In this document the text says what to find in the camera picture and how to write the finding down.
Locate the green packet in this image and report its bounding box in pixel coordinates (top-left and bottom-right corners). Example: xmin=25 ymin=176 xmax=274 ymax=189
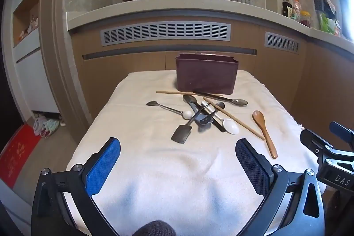
xmin=319 ymin=15 xmax=338 ymax=33

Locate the person's left hand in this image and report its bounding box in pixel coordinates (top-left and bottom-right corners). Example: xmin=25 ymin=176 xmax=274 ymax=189
xmin=133 ymin=220 xmax=177 ymax=236

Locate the black basket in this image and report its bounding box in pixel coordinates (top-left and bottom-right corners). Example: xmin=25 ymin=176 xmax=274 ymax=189
xmin=313 ymin=0 xmax=338 ymax=21

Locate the wooden chopstick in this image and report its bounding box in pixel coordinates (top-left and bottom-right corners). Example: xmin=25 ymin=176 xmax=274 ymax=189
xmin=203 ymin=97 xmax=265 ymax=140

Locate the black handled metal spoon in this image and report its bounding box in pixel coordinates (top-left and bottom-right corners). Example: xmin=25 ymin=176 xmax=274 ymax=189
xmin=183 ymin=94 xmax=226 ymax=133
xmin=193 ymin=91 xmax=248 ymax=106

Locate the pile of cloths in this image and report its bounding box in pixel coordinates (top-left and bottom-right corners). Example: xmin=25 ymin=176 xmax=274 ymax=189
xmin=33 ymin=114 xmax=61 ymax=139

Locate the long grey vent grille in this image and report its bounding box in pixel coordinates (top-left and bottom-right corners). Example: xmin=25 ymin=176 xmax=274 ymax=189
xmin=101 ymin=22 xmax=231 ymax=46

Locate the clutter in wall niche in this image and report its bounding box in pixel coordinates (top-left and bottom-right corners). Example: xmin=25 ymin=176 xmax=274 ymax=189
xmin=19 ymin=15 xmax=38 ymax=40

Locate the purple plastic utensil container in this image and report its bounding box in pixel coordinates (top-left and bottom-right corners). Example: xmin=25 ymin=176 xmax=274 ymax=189
xmin=175 ymin=53 xmax=240 ymax=95

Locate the pale plastic spoon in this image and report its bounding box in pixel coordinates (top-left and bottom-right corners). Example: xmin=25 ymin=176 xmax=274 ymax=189
xmin=201 ymin=101 xmax=240 ymax=135
xmin=194 ymin=114 xmax=214 ymax=127

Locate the white stone counter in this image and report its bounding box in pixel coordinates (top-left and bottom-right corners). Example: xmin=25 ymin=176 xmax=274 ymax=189
xmin=66 ymin=0 xmax=354 ymax=44

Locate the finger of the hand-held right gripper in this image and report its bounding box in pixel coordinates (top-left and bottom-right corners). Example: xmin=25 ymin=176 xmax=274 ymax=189
xmin=300 ymin=128 xmax=334 ymax=161
xmin=329 ymin=121 xmax=354 ymax=147

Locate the wall niche shelf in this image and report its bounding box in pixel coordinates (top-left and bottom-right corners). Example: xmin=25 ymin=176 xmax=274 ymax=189
xmin=12 ymin=0 xmax=42 ymax=48

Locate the dark bottle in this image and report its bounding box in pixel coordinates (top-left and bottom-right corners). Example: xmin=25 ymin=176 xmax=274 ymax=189
xmin=282 ymin=0 xmax=294 ymax=18

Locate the white towel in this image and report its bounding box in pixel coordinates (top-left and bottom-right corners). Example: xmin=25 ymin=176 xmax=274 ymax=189
xmin=66 ymin=69 xmax=318 ymax=236

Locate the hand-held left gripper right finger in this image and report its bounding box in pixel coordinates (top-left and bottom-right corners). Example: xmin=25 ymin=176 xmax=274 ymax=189
xmin=235 ymin=138 xmax=325 ymax=236

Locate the red floor mat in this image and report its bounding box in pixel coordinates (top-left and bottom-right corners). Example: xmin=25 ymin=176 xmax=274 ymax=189
xmin=0 ymin=124 xmax=42 ymax=189

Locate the orange capped bottle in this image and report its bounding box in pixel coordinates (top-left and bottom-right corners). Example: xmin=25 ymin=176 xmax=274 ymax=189
xmin=292 ymin=0 xmax=301 ymax=22

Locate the dark cabinet handle strip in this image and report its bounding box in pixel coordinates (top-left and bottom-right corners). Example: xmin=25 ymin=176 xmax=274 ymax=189
xmin=82 ymin=47 xmax=258 ymax=61

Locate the white cabinet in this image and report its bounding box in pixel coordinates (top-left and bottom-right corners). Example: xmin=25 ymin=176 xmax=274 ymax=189
xmin=14 ymin=41 xmax=60 ymax=115

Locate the short grey vent grille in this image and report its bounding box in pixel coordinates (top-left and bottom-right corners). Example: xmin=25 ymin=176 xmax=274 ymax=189
xmin=265 ymin=31 xmax=300 ymax=54

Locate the wooden spoon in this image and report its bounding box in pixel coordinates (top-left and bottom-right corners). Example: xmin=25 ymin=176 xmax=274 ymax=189
xmin=252 ymin=110 xmax=278 ymax=159

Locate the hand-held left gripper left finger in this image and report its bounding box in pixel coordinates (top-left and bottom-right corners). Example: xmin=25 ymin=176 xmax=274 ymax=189
xmin=31 ymin=137 xmax=122 ymax=236

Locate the white ball end spoon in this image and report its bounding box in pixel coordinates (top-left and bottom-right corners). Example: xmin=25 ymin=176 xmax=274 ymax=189
xmin=146 ymin=100 xmax=192 ymax=118

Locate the glass jar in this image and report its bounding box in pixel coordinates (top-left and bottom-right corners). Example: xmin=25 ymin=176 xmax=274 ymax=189
xmin=300 ymin=11 xmax=312 ymax=28

